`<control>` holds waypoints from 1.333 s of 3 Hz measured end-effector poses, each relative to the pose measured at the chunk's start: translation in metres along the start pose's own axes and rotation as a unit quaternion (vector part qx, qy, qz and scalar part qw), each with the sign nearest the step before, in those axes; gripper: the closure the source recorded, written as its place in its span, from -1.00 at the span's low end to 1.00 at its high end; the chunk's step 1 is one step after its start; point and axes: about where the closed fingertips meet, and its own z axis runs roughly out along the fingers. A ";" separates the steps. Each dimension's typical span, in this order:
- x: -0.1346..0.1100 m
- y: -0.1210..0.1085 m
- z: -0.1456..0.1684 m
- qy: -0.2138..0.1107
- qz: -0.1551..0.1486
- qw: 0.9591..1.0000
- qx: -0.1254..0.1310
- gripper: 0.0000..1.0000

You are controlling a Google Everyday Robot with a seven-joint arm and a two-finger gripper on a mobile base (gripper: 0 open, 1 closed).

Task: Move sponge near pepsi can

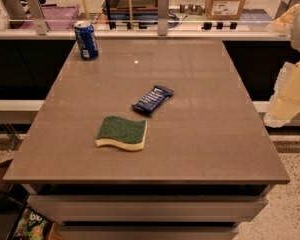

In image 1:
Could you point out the metal railing bracket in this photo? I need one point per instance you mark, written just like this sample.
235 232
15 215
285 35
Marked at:
37 17
163 11

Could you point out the middle metal railing bracket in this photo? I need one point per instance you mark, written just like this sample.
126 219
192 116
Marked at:
163 11

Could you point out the cardboard box with label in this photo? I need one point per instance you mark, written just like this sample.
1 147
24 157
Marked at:
224 9

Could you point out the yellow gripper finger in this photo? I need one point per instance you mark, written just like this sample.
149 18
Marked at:
284 104
283 24

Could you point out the green chip bag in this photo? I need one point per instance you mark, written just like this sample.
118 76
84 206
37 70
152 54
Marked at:
31 226

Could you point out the green and yellow sponge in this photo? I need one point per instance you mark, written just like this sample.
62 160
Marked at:
122 133

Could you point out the blue pepsi can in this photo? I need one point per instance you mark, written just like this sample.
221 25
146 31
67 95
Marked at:
86 40

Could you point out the purple plastic crate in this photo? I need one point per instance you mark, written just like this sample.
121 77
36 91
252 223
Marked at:
55 18

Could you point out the left metal railing bracket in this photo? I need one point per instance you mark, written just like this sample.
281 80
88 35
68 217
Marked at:
37 17

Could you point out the upper white drawer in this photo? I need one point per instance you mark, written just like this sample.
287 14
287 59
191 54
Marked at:
70 208

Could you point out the blue snack bar wrapper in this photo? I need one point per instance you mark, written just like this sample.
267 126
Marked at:
153 99

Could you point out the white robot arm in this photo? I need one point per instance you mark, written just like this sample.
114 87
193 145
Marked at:
295 31

